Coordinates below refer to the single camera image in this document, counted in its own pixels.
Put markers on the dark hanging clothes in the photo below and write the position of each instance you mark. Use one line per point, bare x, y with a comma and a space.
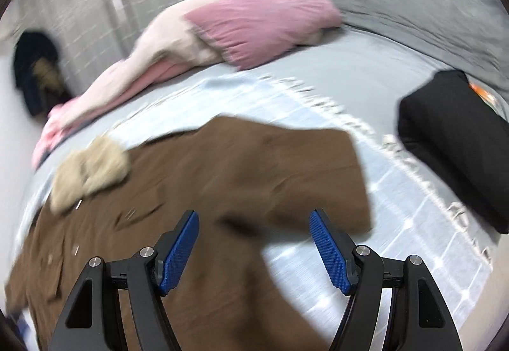
34, 61

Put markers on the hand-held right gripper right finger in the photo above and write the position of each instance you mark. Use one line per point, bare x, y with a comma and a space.
330, 251

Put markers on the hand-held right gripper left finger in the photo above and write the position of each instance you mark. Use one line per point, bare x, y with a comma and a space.
181, 251

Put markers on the black folded clothes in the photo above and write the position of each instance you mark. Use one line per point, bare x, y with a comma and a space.
449, 136

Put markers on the brown coat with fur collar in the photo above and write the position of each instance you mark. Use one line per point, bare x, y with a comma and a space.
238, 176

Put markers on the orange packet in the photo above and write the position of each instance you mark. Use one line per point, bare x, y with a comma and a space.
483, 94

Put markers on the pink pillow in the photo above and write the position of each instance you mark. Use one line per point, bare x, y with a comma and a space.
262, 17

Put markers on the light blue checkered blanket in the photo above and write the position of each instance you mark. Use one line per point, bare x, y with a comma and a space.
397, 216

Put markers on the grey bed sheet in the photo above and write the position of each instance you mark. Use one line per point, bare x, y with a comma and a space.
358, 53

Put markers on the pink blanket pile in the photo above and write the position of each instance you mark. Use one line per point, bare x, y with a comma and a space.
167, 37

